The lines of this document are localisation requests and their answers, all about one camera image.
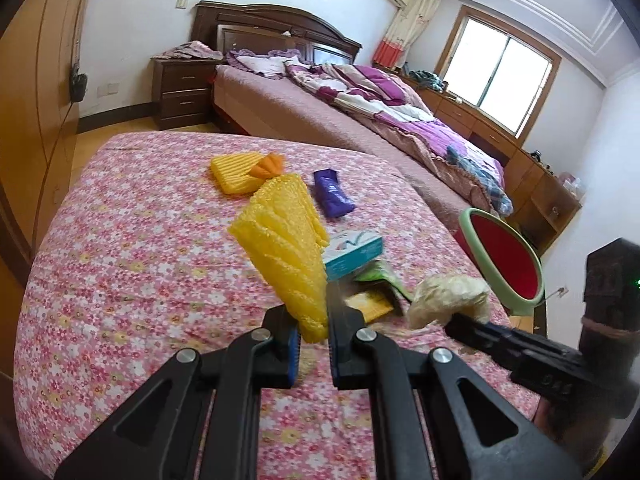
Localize orange plastic bag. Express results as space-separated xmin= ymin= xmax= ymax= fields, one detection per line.
xmin=249 ymin=153 xmax=285 ymax=180

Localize dark wooden bed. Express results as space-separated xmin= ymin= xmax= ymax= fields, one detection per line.
xmin=194 ymin=0 xmax=513 ymax=221

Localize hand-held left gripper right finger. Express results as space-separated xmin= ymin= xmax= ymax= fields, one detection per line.
xmin=325 ymin=285 xmax=583 ymax=480

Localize beige wrapper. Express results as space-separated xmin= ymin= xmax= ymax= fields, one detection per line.
xmin=407 ymin=275 xmax=492 ymax=331

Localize teal and white tissue box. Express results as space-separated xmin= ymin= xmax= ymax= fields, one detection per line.
xmin=321 ymin=230 xmax=384 ymax=281

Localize long light wooden cabinet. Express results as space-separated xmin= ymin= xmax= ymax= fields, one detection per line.
xmin=375 ymin=62 xmax=583 ymax=256

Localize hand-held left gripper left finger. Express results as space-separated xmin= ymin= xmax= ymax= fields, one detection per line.
xmin=52 ymin=305 xmax=301 ymax=480

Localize pile of dark clothes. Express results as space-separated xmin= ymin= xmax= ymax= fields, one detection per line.
xmin=407 ymin=69 xmax=446 ymax=93

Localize pink plastic container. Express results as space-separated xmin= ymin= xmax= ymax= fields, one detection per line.
xmin=559 ymin=172 xmax=587 ymax=198

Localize pink patterned cloth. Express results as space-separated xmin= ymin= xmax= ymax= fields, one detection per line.
xmin=152 ymin=40 xmax=224 ymax=61

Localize wooden framed window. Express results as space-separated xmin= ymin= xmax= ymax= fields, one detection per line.
xmin=434 ymin=5 xmax=562 ymax=143

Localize green bin with red liner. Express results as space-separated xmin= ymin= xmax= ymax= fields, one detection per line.
xmin=459 ymin=208 xmax=545 ymax=317

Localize black hanging device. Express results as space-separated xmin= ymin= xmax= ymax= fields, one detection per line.
xmin=70 ymin=62 xmax=88 ymax=103

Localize blue plaid cloth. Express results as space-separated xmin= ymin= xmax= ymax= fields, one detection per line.
xmin=446 ymin=145 xmax=513 ymax=216

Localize green plastic packet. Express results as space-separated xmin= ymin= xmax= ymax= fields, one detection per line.
xmin=354 ymin=260 xmax=416 ymax=303

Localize light wooden wardrobe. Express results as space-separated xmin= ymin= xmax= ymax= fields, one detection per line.
xmin=0 ymin=0 xmax=101 ymax=286

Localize yellow packet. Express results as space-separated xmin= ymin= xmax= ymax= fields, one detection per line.
xmin=345 ymin=290 xmax=396 ymax=324

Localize dark wooden nightstand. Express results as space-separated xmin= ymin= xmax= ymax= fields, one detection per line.
xmin=151 ymin=57 xmax=221 ymax=131

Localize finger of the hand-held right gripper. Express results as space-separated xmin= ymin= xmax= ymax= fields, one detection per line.
xmin=444 ymin=311 xmax=585 ymax=375

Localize purple patchwork quilt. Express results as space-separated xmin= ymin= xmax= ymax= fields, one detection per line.
xmin=285 ymin=57 xmax=506 ymax=196

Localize pink floral bedspread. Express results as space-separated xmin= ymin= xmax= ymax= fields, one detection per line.
xmin=12 ymin=130 xmax=546 ymax=480

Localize mauve bedspread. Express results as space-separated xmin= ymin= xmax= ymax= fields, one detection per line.
xmin=214 ymin=64 xmax=501 ymax=241

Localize purple frilled pillow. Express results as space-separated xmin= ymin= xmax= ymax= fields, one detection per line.
xmin=223 ymin=48 xmax=313 ymax=78

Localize small yellow foam net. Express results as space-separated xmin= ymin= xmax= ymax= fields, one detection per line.
xmin=210 ymin=151 xmax=268 ymax=196

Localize purple snack packet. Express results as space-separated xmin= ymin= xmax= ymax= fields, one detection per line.
xmin=313 ymin=168 xmax=357 ymax=219

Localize cream and red curtain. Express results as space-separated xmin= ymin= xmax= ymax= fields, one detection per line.
xmin=372 ymin=0 xmax=445 ymax=68

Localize large yellow foam net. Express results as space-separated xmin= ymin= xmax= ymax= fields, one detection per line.
xmin=227 ymin=172 xmax=331 ymax=345

